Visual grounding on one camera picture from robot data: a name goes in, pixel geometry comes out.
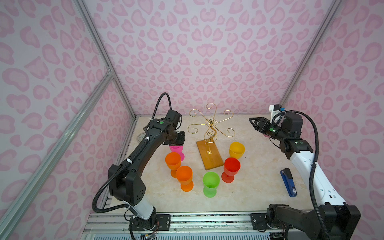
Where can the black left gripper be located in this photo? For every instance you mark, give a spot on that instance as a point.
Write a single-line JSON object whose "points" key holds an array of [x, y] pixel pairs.
{"points": [[181, 140]]}

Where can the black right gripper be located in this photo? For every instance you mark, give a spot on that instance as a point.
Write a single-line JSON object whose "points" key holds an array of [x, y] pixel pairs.
{"points": [[262, 120]]}

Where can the pink wine glass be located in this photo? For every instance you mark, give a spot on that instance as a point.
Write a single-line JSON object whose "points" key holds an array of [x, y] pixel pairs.
{"points": [[179, 150]]}

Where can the orange wine glass front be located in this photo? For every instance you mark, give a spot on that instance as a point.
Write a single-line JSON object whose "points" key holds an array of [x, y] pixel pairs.
{"points": [[173, 161]]}

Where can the orange wine glass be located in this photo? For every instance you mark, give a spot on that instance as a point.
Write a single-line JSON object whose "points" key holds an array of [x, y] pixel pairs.
{"points": [[185, 177], [173, 161]]}

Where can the yellow wine glass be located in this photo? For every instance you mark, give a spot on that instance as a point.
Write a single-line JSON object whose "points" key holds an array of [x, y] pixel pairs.
{"points": [[236, 150]]}

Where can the green wine glass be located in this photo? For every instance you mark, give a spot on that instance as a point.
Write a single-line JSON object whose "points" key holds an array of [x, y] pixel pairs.
{"points": [[211, 181]]}

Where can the red wine glass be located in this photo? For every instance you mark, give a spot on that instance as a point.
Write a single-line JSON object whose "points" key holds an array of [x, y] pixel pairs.
{"points": [[231, 168]]}

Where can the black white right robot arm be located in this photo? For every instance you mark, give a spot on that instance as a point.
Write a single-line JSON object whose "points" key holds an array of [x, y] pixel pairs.
{"points": [[331, 218]]}

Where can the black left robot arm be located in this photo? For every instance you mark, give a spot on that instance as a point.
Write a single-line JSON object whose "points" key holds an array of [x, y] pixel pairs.
{"points": [[125, 183]]}

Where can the clear tape roll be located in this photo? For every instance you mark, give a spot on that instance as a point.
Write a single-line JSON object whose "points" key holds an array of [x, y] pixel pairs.
{"points": [[140, 137]]}

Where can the blue box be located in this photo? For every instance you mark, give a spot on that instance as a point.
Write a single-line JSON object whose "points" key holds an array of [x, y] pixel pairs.
{"points": [[287, 177]]}

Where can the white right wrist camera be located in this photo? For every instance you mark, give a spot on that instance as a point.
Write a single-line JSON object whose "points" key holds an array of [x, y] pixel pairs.
{"points": [[274, 110]]}

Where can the gold wire glass rack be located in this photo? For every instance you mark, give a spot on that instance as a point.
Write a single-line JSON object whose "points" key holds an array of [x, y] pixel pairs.
{"points": [[211, 134]]}

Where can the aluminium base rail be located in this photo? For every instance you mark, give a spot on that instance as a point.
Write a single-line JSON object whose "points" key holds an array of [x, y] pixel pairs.
{"points": [[190, 226]]}

